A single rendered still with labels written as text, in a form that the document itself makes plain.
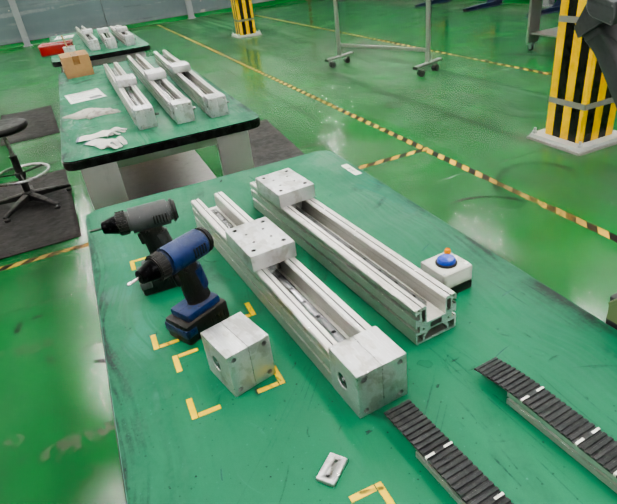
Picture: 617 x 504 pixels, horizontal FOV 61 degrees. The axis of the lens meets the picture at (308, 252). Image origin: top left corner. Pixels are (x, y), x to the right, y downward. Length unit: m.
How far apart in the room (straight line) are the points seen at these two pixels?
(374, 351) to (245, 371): 0.24
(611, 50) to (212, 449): 0.99
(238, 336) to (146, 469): 0.26
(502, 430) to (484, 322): 0.27
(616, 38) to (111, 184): 2.11
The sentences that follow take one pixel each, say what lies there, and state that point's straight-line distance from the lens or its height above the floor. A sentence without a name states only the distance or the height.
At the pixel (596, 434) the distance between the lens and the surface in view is 0.92.
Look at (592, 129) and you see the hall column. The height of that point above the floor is 0.12.
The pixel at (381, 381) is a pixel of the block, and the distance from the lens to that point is 0.90.
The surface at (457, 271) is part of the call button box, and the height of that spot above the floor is 0.84.
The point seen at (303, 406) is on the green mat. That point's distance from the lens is 0.96.
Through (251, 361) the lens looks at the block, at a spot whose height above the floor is 0.84.
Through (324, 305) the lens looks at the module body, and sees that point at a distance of 1.06.
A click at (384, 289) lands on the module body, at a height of 0.86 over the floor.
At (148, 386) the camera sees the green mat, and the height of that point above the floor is 0.78.
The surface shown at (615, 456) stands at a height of 0.81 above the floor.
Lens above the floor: 1.48
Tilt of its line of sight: 31 degrees down
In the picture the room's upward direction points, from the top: 8 degrees counter-clockwise
